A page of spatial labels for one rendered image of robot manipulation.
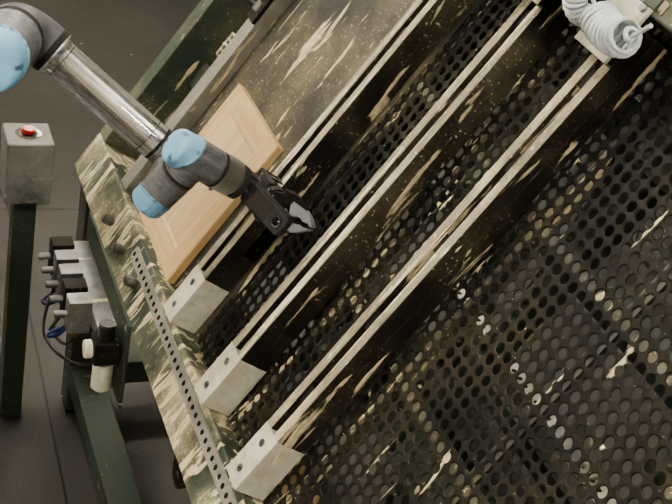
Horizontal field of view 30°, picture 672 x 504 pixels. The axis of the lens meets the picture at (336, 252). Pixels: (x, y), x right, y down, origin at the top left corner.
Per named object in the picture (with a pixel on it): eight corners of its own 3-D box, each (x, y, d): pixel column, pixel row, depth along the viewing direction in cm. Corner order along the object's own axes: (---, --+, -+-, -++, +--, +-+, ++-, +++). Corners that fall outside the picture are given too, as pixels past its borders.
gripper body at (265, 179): (283, 178, 253) (239, 151, 246) (296, 201, 247) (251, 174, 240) (260, 206, 255) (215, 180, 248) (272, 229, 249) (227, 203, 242)
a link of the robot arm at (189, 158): (155, 145, 239) (184, 117, 235) (199, 170, 245) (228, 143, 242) (158, 172, 233) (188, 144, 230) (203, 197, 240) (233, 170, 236)
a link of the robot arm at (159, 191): (167, 201, 252) (202, 168, 247) (155, 229, 242) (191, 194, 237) (137, 175, 249) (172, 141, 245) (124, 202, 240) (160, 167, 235)
